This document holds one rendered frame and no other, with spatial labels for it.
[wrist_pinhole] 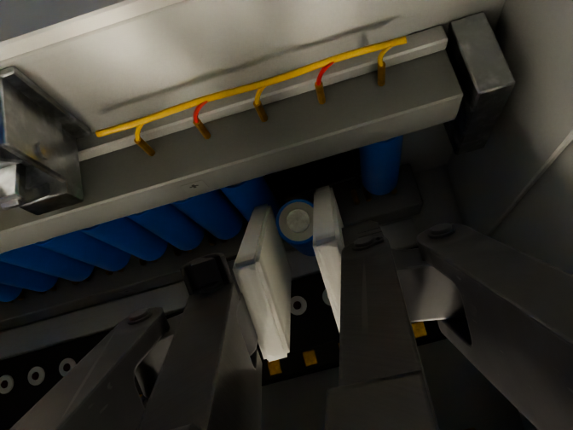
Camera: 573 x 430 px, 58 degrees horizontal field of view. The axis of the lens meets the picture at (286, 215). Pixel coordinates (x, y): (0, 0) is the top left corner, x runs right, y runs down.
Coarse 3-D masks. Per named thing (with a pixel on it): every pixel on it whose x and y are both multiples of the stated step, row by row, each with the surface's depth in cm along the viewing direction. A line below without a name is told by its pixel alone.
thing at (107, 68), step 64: (0, 0) 14; (64, 0) 13; (128, 0) 13; (192, 0) 13; (256, 0) 14; (320, 0) 14; (384, 0) 15; (448, 0) 16; (512, 0) 16; (0, 64) 14; (64, 64) 14; (128, 64) 15; (192, 64) 16; (256, 64) 17; (512, 64) 17; (448, 128) 21; (512, 128) 19; (512, 192) 21; (64, 320) 31
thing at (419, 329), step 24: (312, 288) 30; (312, 312) 30; (96, 336) 31; (312, 336) 29; (336, 336) 29; (432, 336) 28; (24, 360) 32; (48, 360) 31; (264, 360) 29; (288, 360) 29; (312, 360) 28; (336, 360) 28; (24, 384) 31; (48, 384) 31; (264, 384) 29; (0, 408) 31; (24, 408) 31
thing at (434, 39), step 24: (408, 48) 17; (432, 48) 17; (312, 72) 17; (336, 72) 17; (360, 72) 17; (240, 96) 17; (264, 96) 17; (288, 96) 18; (168, 120) 18; (192, 120) 18; (96, 144) 18; (120, 144) 18
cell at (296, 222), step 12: (288, 204) 20; (300, 204) 20; (312, 204) 20; (276, 216) 20; (288, 216) 20; (300, 216) 20; (312, 216) 20; (288, 228) 20; (300, 228) 20; (312, 228) 20; (288, 240) 20; (300, 240) 20; (312, 240) 20; (300, 252) 25; (312, 252) 24
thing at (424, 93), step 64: (320, 64) 16; (384, 64) 16; (448, 64) 17; (128, 128) 16; (192, 128) 18; (256, 128) 18; (320, 128) 17; (384, 128) 18; (128, 192) 18; (192, 192) 19
